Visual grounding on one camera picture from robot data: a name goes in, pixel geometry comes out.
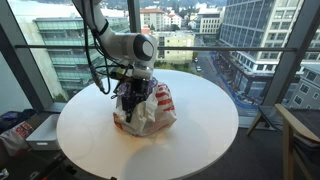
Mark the red white floor bag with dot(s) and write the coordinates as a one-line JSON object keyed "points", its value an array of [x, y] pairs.
{"points": [[15, 138]]}

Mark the wooden chair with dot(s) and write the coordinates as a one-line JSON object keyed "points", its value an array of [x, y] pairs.
{"points": [[293, 130]]}

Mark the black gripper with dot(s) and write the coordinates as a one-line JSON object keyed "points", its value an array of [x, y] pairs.
{"points": [[138, 87]]}

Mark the dark backpack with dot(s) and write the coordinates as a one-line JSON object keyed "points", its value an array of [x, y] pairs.
{"points": [[13, 118]]}

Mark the white storage box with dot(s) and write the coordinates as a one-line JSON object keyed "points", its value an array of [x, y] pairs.
{"points": [[45, 135]]}

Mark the horizontal window rail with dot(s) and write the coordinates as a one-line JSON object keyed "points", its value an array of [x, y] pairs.
{"points": [[233, 49]]}

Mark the white red plastic bag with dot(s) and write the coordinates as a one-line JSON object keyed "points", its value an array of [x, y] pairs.
{"points": [[153, 113]]}

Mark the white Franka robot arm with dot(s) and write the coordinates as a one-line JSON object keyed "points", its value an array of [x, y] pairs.
{"points": [[123, 46]]}

